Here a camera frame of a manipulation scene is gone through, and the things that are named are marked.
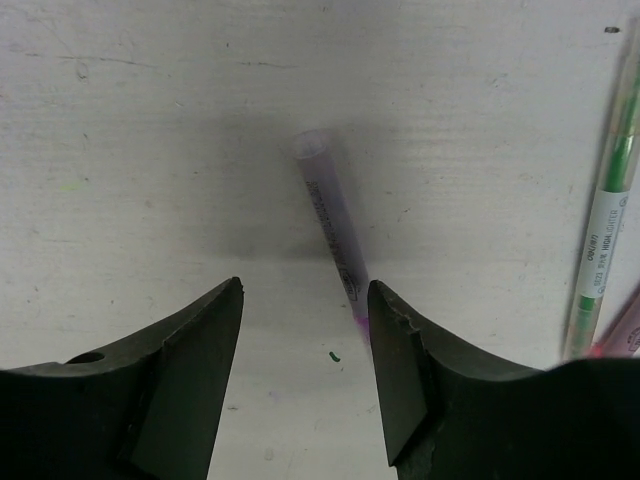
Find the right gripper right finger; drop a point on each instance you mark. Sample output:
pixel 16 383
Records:
pixel 451 410

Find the pink highlighter pen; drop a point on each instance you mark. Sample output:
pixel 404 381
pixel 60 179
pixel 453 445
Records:
pixel 621 339

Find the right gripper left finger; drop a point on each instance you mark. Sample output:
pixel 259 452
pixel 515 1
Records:
pixel 146 406

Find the purple highlighter pen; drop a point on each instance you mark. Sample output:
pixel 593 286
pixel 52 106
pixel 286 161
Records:
pixel 312 154

